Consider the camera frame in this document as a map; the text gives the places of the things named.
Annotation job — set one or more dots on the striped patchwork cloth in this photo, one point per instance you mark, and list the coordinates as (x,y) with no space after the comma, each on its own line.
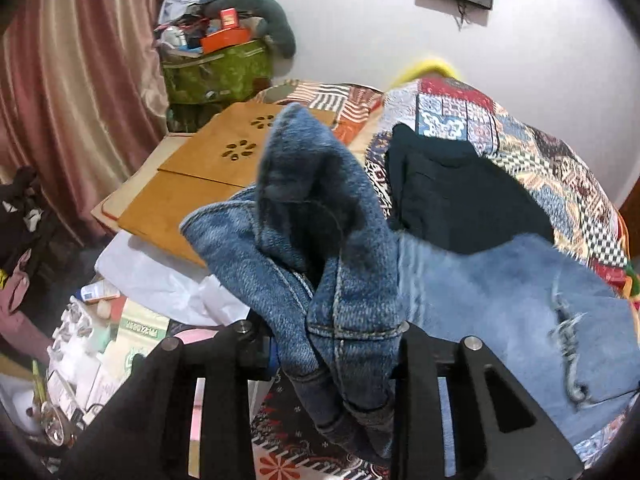
(330,97)

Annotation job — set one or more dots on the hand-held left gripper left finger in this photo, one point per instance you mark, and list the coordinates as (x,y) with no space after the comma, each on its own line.
(250,352)

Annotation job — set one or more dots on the beige flat board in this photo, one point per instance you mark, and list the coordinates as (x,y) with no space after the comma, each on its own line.
(125,195)

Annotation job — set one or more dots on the black pants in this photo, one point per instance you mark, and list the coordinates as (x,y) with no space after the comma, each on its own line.
(450,200)

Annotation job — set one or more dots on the pink striped curtain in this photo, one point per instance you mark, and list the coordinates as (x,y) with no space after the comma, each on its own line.
(75,100)

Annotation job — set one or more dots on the yellow curved headboard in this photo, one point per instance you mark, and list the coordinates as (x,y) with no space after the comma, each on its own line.
(430,67)

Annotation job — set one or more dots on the pile of small packages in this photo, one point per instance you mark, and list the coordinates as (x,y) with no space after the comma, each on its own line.
(95,340)

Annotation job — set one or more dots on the light blue ripped jeans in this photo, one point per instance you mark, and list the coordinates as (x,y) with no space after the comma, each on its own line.
(490,300)

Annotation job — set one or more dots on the patchwork quilt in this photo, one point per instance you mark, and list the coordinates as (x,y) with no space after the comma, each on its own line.
(550,160)

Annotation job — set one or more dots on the wooden folding lap desk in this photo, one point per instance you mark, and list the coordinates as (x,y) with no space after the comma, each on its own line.
(200,185)

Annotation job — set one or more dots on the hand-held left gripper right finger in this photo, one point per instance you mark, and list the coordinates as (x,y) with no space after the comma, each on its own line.
(415,355)

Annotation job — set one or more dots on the small red box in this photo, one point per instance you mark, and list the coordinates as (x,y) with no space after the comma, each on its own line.
(228,19)

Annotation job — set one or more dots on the blue denim jeans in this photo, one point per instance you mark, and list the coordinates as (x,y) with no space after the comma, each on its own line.
(310,240)

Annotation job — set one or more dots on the white plastic bag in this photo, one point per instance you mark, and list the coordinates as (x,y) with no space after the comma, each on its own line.
(160,280)

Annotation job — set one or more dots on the dark clothes heap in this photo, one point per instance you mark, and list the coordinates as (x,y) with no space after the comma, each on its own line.
(25,240)

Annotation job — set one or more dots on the orange flat box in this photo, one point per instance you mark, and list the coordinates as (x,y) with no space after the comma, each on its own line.
(226,40)

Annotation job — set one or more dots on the green patterned storage bag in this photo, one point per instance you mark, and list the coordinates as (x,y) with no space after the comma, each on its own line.
(215,72)

